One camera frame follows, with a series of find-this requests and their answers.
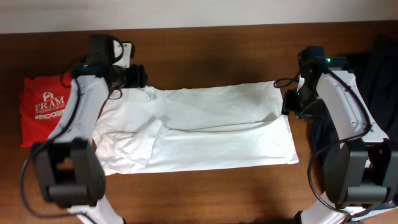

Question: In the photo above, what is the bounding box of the white back wall panel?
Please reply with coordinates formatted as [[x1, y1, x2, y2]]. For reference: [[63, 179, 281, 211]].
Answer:
[[1, 0, 397, 34]]

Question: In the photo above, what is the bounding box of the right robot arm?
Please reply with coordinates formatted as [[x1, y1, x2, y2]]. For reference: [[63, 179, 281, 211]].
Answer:
[[274, 46, 397, 224]]

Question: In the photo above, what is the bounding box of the white t-shirt with robot print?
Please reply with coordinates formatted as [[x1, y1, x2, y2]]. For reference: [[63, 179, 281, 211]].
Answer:
[[93, 82, 299, 175]]

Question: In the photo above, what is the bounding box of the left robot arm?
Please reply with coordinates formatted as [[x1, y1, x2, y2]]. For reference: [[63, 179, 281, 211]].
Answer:
[[20, 34, 147, 223]]

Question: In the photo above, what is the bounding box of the red folded printed t-shirt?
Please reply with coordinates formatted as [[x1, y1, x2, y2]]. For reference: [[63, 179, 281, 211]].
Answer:
[[20, 74, 72, 147]]

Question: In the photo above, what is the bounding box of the dark navy clothes pile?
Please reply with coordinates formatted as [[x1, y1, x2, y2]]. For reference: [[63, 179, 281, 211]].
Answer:
[[310, 34, 398, 156]]

